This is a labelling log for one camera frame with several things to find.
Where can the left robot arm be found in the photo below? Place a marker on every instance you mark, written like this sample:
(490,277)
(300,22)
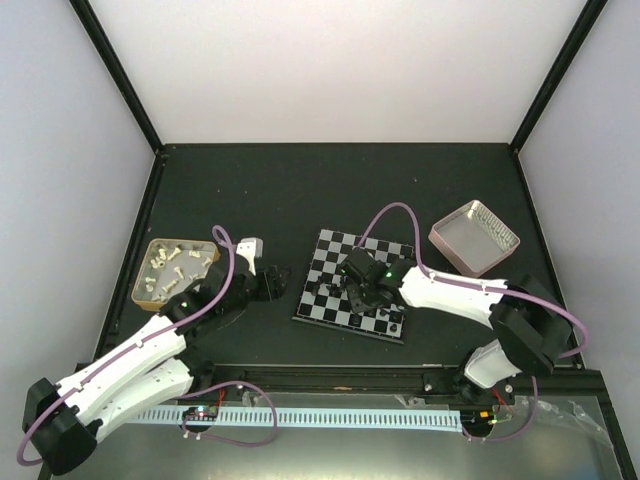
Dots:
(66,420)

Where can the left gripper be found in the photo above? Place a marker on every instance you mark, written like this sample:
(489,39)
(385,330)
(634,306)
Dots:
(271,287)

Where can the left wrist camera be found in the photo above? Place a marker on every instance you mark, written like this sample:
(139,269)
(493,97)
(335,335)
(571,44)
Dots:
(251,249)

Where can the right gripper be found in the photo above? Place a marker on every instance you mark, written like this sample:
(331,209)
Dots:
(357,305)

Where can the pink metal tin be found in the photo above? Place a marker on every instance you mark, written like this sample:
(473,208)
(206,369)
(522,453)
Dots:
(473,239)

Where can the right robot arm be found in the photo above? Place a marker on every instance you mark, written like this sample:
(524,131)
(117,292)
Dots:
(530,337)

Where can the gold tin with white pieces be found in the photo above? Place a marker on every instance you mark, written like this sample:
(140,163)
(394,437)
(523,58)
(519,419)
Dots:
(168,267)

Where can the black and white chessboard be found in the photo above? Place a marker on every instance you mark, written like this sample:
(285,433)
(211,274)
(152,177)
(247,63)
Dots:
(331,249)

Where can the black piece cluster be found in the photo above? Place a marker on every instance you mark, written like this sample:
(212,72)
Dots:
(327,284)

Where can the white slotted cable duct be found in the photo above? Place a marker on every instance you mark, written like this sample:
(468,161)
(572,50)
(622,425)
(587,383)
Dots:
(387,419)

